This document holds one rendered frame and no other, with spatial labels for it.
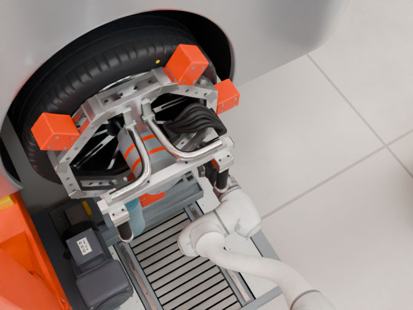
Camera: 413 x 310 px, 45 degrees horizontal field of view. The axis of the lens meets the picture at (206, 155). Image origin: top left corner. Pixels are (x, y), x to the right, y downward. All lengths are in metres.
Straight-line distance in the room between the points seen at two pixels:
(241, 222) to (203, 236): 0.13
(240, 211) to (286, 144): 0.98
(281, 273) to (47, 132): 0.74
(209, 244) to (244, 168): 0.93
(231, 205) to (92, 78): 0.64
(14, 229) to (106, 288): 0.40
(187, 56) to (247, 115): 1.31
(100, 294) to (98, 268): 0.10
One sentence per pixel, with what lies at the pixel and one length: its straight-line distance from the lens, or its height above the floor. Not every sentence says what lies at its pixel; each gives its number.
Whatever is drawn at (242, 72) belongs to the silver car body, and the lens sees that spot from 1.78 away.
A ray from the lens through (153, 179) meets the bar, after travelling 1.41.
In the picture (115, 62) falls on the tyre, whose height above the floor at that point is 1.18.
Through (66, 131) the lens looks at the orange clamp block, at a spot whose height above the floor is 1.10.
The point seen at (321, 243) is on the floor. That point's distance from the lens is 2.44.
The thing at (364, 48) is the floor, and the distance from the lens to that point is 3.08.
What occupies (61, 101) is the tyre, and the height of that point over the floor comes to 1.12.
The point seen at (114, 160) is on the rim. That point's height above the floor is 0.65.
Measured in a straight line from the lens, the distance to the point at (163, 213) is 2.26.
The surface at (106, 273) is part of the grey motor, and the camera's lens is 1.93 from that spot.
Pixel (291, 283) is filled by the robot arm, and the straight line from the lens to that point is 1.42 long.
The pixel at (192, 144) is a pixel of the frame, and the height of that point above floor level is 0.70.
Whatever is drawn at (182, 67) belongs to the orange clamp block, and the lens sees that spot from 1.40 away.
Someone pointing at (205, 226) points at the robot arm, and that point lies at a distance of 1.68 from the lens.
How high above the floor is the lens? 2.25
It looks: 63 degrees down
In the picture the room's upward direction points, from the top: 3 degrees clockwise
